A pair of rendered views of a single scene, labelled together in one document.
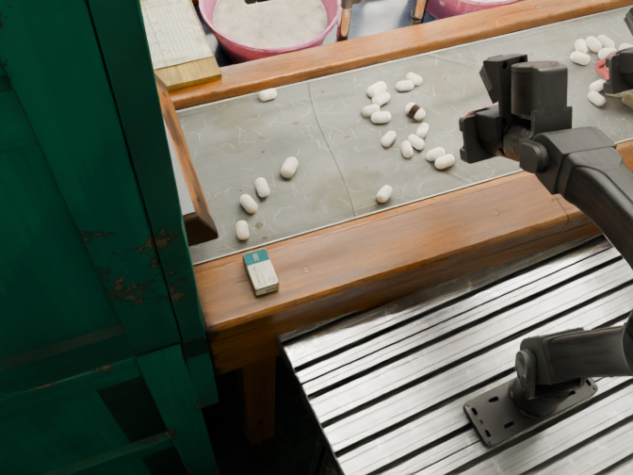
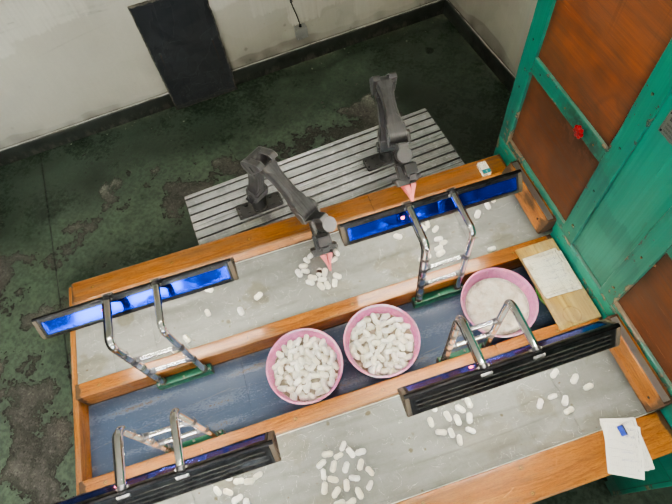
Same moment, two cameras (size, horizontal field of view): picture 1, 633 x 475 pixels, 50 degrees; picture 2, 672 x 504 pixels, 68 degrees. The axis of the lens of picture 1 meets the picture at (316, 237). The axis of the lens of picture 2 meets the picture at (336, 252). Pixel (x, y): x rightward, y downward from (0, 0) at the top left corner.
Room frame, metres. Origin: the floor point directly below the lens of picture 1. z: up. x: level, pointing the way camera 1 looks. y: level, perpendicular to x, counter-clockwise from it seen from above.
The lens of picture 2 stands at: (1.81, -0.18, 2.44)
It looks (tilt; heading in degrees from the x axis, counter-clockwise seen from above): 60 degrees down; 198
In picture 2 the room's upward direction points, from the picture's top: 10 degrees counter-clockwise
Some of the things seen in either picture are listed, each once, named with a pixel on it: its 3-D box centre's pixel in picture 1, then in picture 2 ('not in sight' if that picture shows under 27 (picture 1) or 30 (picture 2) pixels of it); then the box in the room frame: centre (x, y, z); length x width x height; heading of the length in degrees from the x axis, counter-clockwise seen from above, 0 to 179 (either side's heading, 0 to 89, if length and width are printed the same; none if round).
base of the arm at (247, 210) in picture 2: not in sight; (258, 201); (0.66, -0.85, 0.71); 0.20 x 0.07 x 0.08; 121
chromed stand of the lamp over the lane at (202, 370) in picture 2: not in sight; (161, 337); (1.36, -0.98, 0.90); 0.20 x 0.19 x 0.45; 116
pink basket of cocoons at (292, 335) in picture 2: not in sight; (306, 368); (1.35, -0.51, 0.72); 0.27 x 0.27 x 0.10
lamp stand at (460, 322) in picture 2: not in sight; (484, 357); (1.29, 0.07, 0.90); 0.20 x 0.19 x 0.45; 116
